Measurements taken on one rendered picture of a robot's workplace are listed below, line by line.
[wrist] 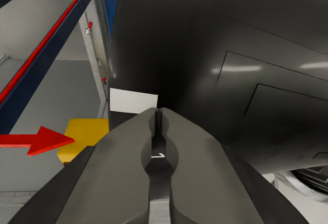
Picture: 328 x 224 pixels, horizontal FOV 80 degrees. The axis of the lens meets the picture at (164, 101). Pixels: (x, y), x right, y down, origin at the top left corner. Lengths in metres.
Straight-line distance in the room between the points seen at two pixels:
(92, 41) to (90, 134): 0.21
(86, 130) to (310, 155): 0.37
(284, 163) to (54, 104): 1.18
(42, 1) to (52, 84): 0.49
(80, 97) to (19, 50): 0.68
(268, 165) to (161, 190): 0.10
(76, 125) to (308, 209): 0.48
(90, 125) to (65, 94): 0.87
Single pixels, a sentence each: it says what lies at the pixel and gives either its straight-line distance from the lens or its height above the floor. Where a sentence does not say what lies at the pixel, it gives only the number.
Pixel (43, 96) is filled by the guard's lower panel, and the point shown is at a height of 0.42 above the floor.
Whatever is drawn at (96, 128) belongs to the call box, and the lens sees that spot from 0.44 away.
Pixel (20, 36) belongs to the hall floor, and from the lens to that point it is 1.69.
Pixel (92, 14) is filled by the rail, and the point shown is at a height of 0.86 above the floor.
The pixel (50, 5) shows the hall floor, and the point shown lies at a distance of 1.49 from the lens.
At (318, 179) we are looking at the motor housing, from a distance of 0.38.
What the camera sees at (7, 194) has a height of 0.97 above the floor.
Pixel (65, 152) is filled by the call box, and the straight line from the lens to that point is 0.43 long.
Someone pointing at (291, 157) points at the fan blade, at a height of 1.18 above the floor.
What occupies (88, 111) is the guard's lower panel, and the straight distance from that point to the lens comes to 1.16.
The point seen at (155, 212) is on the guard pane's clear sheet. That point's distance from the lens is 0.87.
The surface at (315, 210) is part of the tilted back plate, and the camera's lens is 0.51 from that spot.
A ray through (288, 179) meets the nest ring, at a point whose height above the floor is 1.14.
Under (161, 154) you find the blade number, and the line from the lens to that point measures 0.16.
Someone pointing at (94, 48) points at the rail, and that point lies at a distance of 0.50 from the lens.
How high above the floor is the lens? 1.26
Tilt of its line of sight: 44 degrees down
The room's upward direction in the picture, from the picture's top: 177 degrees clockwise
